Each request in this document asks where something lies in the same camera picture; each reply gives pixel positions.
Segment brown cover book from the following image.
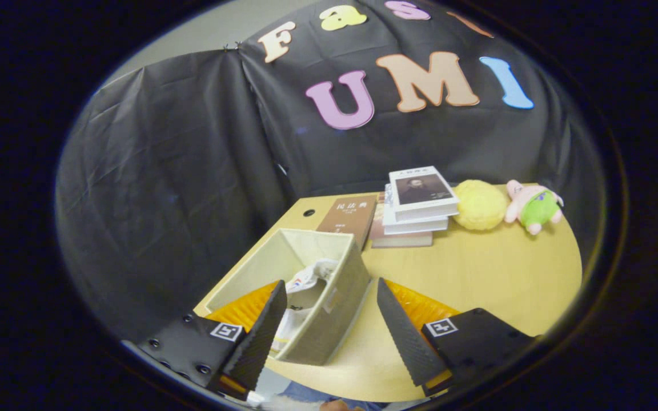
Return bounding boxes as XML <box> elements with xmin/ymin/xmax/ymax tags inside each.
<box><xmin>316</xmin><ymin>194</ymin><xmax>378</xmax><ymax>250</ymax></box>

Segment round yellow plush toy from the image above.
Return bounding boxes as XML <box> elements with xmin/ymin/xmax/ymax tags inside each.
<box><xmin>454</xmin><ymin>179</ymin><xmax>508</xmax><ymax>232</ymax></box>

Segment pink plush toy green shorts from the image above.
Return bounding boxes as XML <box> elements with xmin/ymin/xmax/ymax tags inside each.
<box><xmin>504</xmin><ymin>179</ymin><xmax>565</xmax><ymax>236</ymax></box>

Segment person's blue jeans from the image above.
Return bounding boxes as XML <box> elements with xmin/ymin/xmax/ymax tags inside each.
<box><xmin>278</xmin><ymin>381</ymin><xmax>390</xmax><ymax>410</ymax></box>

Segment thick white book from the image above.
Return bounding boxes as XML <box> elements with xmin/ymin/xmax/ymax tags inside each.
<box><xmin>382</xmin><ymin>184</ymin><xmax>450</xmax><ymax>236</ymax></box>

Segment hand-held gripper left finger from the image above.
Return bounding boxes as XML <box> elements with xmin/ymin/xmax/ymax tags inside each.
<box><xmin>138</xmin><ymin>279</ymin><xmax>288</xmax><ymax>400</ymax></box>

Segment grey fabric storage box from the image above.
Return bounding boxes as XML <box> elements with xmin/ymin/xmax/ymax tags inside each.
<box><xmin>204</xmin><ymin>228</ymin><xmax>372</xmax><ymax>366</ymax></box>

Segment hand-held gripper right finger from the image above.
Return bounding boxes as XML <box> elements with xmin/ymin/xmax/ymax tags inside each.
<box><xmin>376</xmin><ymin>277</ymin><xmax>537</xmax><ymax>397</ymax></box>

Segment brown spine book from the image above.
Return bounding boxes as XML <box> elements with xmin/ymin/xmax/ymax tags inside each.
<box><xmin>370</xmin><ymin>193</ymin><xmax>434</xmax><ymax>249</ymax></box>

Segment white book with portrait cover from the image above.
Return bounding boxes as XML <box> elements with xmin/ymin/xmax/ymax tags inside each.
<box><xmin>388</xmin><ymin>166</ymin><xmax>460</xmax><ymax>223</ymax></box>

